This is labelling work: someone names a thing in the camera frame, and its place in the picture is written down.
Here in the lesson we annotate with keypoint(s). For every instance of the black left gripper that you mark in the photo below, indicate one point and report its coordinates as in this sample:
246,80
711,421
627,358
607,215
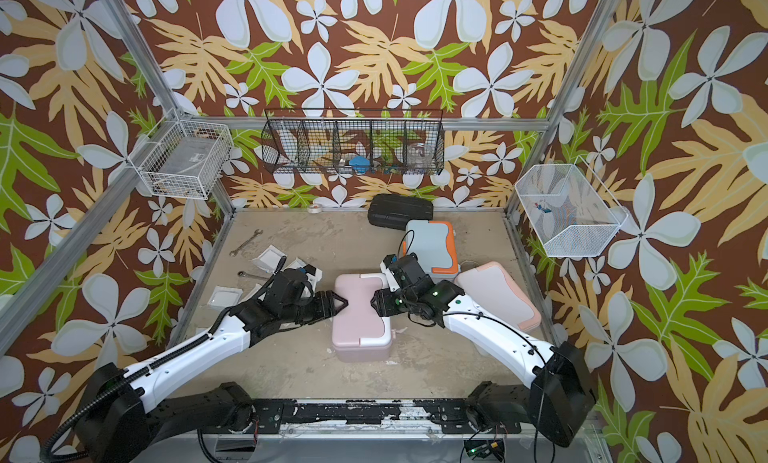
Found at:
332,304

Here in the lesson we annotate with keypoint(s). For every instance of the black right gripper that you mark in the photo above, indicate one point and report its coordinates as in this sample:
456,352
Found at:
382,302

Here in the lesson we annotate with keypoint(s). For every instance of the pink medicine chest box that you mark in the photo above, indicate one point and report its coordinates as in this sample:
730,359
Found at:
359,334

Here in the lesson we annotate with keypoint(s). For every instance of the white gauze packet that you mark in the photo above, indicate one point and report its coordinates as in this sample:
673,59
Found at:
223,297
268,260
297,263

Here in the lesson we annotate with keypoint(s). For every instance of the grey box orange handle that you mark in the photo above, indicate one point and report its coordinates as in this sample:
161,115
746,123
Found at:
433,243

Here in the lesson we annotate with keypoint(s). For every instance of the white and salmon first aid box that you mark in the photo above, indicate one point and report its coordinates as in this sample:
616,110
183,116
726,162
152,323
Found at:
491,289

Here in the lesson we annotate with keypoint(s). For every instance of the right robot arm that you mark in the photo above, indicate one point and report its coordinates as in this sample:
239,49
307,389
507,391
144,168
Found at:
556,391

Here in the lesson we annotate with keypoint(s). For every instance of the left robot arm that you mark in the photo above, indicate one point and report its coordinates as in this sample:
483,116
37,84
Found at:
130,409

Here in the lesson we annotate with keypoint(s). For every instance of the silver open-end wrench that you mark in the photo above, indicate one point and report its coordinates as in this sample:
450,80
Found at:
234,252

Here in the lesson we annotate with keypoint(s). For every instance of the black hard case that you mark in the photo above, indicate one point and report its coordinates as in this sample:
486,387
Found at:
395,211

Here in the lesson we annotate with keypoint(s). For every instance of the silver ratchet wrench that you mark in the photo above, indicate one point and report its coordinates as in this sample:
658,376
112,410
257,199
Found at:
243,274

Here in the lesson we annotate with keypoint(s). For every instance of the blue item in black basket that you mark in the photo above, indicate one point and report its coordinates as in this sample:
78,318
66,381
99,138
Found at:
360,165

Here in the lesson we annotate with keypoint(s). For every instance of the white mesh basket right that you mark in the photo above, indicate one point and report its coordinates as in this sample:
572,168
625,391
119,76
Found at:
572,211

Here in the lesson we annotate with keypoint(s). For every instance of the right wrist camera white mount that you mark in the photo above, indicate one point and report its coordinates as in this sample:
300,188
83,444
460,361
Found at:
393,272

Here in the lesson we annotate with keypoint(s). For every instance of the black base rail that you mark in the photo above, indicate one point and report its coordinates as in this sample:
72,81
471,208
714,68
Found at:
444,415

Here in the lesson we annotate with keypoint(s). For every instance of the black wire basket rear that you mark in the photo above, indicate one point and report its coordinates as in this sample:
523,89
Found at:
396,141

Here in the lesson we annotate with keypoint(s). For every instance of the white wire basket left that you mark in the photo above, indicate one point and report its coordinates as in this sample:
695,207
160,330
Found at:
185,159

